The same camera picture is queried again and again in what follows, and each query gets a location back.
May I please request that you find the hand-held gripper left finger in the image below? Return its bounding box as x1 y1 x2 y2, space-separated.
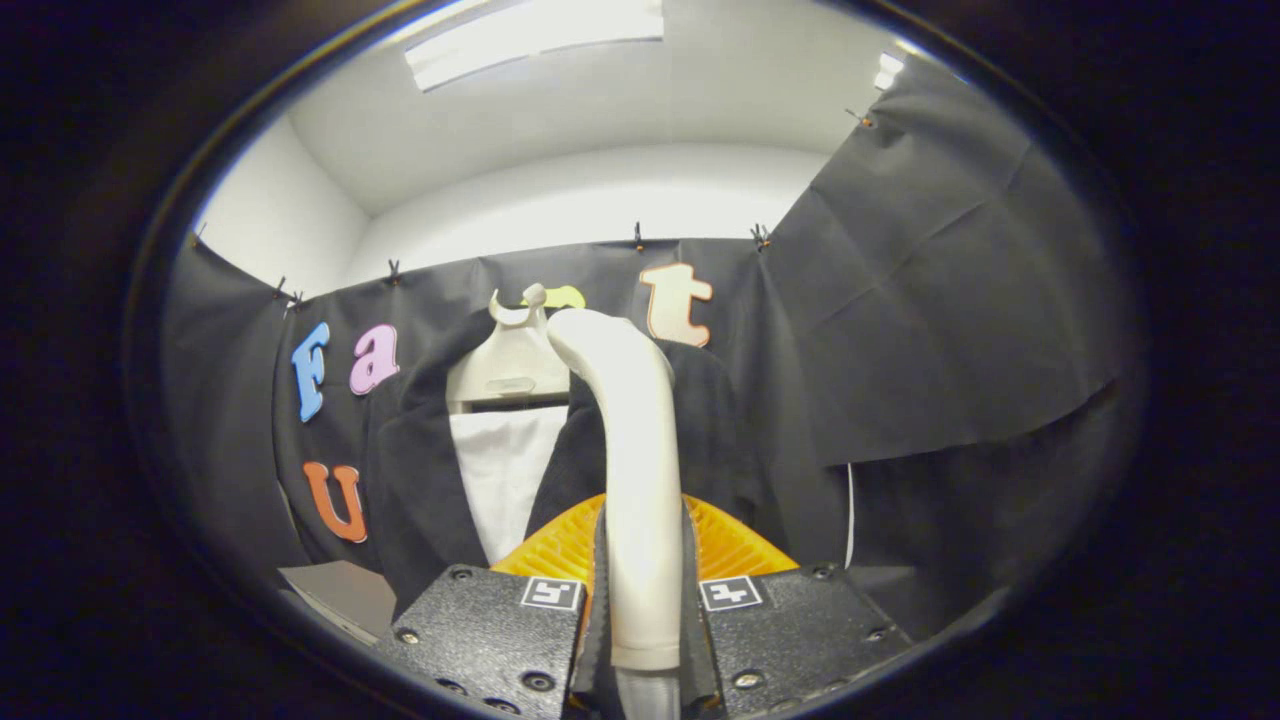
372 492 613 720

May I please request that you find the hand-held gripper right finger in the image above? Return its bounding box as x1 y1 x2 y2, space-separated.
682 492 916 720

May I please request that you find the black suit jacket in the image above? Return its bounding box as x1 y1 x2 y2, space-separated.
365 308 801 616

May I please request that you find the white cloth mannequin torso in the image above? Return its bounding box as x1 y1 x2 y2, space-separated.
448 405 569 566

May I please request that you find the grey metal cabinet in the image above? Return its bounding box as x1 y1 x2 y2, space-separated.
278 560 398 646

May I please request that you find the white plastic hanger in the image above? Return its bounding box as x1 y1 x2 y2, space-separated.
445 283 573 413

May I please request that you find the black backdrop cloth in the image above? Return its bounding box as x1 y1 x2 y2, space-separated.
160 55 1141 641

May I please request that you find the long ceiling light panel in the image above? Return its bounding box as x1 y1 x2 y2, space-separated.
403 0 666 93

